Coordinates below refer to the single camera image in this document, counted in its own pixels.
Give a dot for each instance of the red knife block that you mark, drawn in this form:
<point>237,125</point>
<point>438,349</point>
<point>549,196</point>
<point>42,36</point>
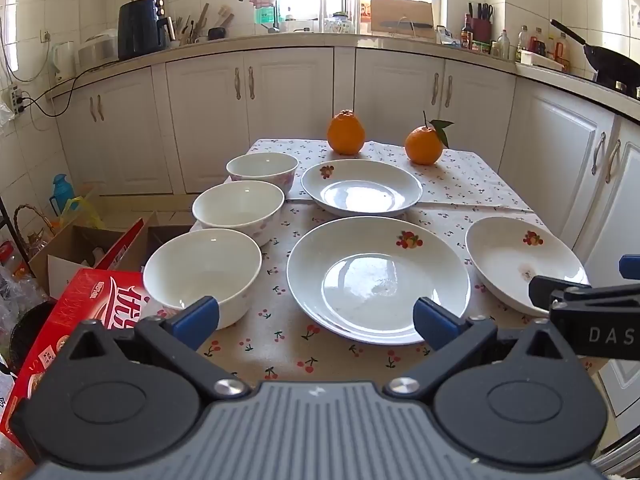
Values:
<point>481,27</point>

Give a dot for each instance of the black pan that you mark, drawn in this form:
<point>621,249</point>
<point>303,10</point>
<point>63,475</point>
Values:
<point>30,335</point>

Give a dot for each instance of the beige cherry print tablecloth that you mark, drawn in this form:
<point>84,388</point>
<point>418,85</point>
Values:
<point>290,340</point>

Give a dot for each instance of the white tray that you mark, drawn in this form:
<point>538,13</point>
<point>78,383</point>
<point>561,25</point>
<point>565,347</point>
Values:
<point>545,61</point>

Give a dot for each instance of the red printed carton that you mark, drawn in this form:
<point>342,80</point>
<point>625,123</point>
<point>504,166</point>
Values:
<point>85,310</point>

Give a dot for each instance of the small green container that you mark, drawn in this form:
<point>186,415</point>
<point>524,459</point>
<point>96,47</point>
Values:
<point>484,46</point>

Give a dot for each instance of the wooden cutting board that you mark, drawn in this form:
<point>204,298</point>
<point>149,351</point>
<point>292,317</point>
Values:
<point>400,7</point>

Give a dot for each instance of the white power strip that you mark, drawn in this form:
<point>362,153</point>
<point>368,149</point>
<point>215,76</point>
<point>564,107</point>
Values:
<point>16,100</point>

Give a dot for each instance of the brown cardboard box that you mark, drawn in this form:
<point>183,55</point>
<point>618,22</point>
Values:
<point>65,255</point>

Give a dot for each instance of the white electric kettle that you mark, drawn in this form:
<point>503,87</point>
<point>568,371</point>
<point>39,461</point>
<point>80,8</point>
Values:
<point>62,62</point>

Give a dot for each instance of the blue thermos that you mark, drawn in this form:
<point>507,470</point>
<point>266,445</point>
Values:
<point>62,195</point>

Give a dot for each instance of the clear plastic bottle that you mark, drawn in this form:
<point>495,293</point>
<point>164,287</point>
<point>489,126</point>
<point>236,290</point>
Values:
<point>503,45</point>

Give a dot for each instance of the black wok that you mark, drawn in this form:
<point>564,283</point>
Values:
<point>610,65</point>

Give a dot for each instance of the wicker basket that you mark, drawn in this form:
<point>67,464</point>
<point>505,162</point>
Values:
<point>30,240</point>

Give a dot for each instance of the cooking oil bottle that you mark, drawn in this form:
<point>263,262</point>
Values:
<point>523,45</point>

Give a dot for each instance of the yellow plastic bag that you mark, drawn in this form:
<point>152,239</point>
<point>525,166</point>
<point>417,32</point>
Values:
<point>87,212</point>

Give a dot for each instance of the white ceramic bowl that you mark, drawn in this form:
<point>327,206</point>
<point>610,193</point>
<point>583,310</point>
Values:
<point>260,165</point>
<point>235,205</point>
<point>200,270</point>

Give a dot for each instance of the white kitchen cabinet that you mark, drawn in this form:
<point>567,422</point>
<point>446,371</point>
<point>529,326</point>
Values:
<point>205,110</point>

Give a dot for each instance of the white rice cooker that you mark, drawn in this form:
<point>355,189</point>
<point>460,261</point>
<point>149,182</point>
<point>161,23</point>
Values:
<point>97,52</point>

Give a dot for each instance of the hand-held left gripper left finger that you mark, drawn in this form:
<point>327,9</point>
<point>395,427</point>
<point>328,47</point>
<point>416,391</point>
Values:
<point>192,322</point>

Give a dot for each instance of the green dish soap bottle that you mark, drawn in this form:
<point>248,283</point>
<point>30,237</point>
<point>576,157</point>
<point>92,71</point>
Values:
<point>265,15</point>

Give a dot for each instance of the pear-shaped orange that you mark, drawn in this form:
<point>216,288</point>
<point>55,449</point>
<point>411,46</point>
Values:
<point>346,132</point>

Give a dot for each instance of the white blue packet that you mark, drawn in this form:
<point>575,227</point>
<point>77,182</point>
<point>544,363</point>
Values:
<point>448,36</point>

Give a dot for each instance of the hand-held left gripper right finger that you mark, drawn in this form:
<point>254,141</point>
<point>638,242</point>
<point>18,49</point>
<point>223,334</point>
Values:
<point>437,322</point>

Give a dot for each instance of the glass jar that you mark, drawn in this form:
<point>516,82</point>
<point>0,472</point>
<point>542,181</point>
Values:
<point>339,24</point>

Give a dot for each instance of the dark blue air fryer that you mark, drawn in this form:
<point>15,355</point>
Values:
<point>142,27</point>

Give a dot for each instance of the white fruit print plate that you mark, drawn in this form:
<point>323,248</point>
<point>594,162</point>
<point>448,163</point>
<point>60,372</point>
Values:
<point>350,260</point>
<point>500,255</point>
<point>360,180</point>

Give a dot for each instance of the dark soy sauce bottle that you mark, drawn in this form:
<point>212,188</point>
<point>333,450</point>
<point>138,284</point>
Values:
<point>467,35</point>

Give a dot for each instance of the kitchen knife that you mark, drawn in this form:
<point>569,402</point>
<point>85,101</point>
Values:
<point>405,23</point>

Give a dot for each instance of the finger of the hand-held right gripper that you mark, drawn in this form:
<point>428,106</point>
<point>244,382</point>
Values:
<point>631,266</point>
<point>550,287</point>

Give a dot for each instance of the orange with green leaf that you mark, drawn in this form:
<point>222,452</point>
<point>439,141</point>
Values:
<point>424,145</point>

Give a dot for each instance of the utensil holder with utensils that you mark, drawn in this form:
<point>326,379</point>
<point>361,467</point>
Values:
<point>187,32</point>

